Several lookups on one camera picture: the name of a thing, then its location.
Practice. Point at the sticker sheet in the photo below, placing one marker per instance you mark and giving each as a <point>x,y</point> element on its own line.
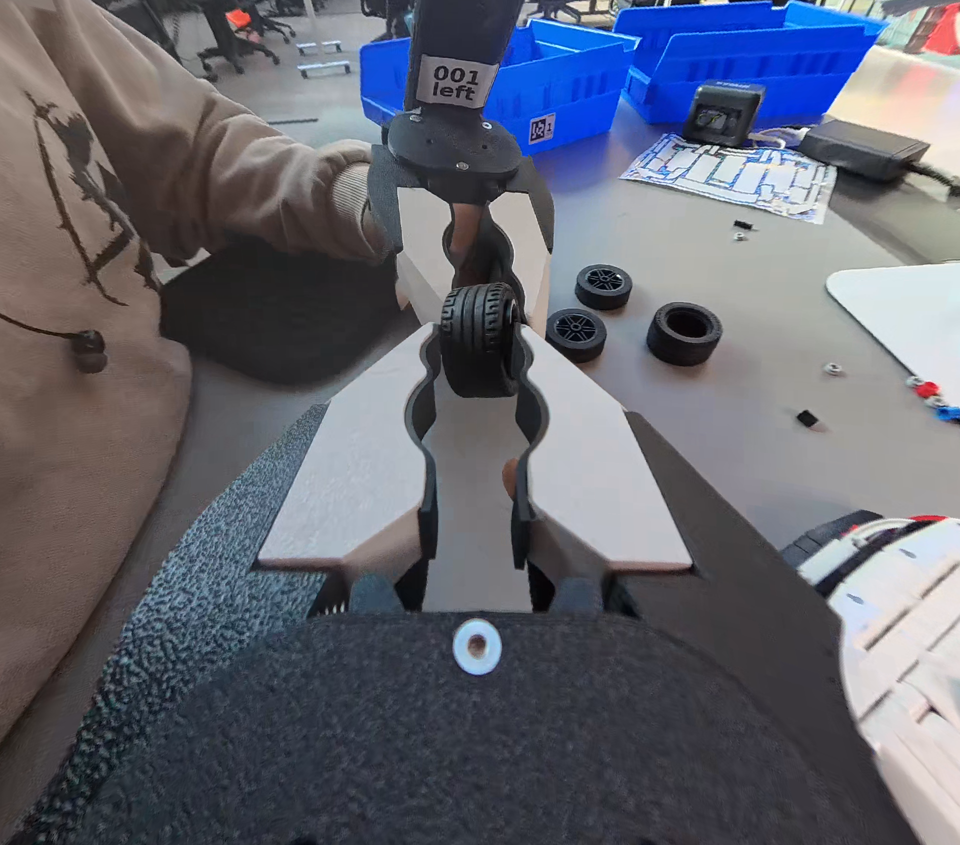
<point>727,177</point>

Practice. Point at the blue plastic storage bin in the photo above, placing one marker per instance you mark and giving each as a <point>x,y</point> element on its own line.
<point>750,65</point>

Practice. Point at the person in beige hoodie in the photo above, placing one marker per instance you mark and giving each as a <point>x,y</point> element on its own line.
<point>75,410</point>

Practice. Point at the red seat office chair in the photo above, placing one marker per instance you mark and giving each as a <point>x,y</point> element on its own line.
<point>238,20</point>

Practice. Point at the black small brick bush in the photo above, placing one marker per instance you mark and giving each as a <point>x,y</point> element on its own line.
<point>806,419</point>

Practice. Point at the person's left hand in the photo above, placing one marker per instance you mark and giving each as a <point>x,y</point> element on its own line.
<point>466,230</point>

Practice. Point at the stack of red blue crates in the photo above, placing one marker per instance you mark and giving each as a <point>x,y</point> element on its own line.
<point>943,31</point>

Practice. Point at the black textured pad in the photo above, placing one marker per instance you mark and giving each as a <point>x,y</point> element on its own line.
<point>285,312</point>

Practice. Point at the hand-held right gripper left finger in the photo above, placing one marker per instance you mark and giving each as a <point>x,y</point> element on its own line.
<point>345,485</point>

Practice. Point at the black toy wheel rim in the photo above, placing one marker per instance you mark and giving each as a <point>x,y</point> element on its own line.
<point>576,325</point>
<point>604,278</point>

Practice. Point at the red small brick pin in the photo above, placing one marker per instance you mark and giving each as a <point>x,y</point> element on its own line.
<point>930,387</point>

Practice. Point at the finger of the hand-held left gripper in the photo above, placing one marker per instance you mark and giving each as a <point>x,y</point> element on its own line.
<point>420,245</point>
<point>532,252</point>

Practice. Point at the black power adapter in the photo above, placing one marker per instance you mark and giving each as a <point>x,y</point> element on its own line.
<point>862,147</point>

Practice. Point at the black small camera device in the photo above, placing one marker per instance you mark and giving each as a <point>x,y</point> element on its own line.
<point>724,114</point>

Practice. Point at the black rubber toy tyre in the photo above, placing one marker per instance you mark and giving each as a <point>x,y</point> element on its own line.
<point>664,350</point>
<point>480,342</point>
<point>604,300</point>
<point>576,350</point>

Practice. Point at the white book stand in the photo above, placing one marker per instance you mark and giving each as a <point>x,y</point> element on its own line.
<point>915,312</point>

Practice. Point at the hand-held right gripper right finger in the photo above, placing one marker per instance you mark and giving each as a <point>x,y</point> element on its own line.
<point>607,485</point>

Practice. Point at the toy brick race car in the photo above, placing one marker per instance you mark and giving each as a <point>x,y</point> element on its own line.
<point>900,635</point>

